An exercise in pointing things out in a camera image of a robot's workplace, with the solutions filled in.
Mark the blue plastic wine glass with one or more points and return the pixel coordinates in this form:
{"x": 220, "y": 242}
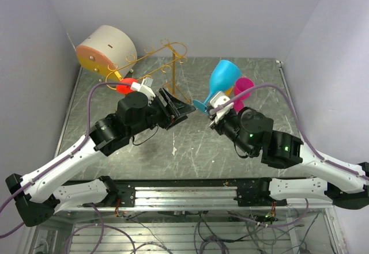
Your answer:
{"x": 222, "y": 78}

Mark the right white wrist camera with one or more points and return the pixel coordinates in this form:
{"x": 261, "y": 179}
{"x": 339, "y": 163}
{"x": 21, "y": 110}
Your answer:
{"x": 217, "y": 106}

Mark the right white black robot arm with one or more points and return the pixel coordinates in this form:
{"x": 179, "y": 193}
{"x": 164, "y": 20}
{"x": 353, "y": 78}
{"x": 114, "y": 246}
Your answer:
{"x": 326, "y": 182}

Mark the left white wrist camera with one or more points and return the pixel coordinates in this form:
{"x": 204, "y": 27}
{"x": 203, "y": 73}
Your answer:
{"x": 144, "y": 87}

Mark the yellow plastic wine glass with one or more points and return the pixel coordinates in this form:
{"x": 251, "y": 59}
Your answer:
{"x": 229, "y": 91}

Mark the gold wire wine glass rack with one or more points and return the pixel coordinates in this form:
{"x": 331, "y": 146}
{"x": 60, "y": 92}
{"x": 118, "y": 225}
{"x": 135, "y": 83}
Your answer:
{"x": 178, "y": 55}

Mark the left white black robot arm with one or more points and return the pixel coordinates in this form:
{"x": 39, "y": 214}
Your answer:
{"x": 41, "y": 193}

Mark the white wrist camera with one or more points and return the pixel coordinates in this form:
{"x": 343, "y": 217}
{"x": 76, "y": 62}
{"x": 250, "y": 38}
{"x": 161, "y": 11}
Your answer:
{"x": 144, "y": 87}
{"x": 217, "y": 106}

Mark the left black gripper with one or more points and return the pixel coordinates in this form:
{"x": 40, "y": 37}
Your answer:
{"x": 173, "y": 112}

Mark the magenta plastic wine glass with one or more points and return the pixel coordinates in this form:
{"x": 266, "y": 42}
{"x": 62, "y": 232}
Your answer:
{"x": 241, "y": 85}

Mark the beige cylindrical toy box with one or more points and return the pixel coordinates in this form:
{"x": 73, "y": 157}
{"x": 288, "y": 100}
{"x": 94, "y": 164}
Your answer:
{"x": 107, "y": 51}

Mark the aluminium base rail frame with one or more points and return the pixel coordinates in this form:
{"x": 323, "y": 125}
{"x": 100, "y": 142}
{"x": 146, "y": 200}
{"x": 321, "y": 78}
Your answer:
{"x": 191, "y": 220}

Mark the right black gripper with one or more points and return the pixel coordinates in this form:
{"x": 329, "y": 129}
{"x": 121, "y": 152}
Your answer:
{"x": 217, "y": 125}

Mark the red plastic wine glass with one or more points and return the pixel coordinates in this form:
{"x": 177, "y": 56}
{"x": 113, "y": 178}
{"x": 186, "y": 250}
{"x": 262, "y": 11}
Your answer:
{"x": 125, "y": 87}

